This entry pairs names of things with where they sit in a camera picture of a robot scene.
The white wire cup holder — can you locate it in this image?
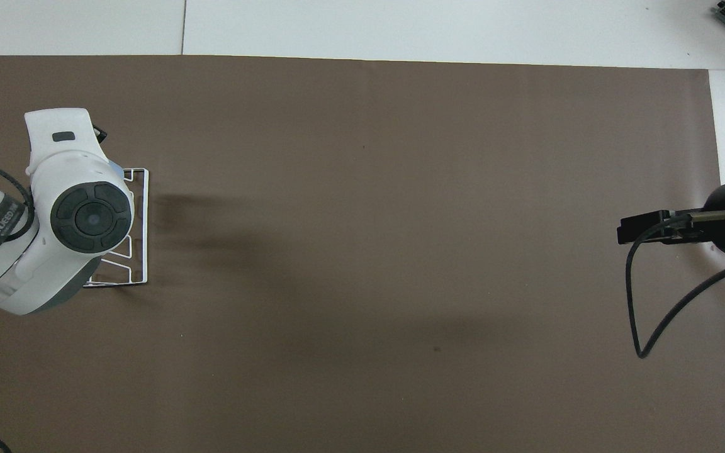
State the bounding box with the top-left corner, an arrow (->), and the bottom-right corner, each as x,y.
82,167 -> 150,289

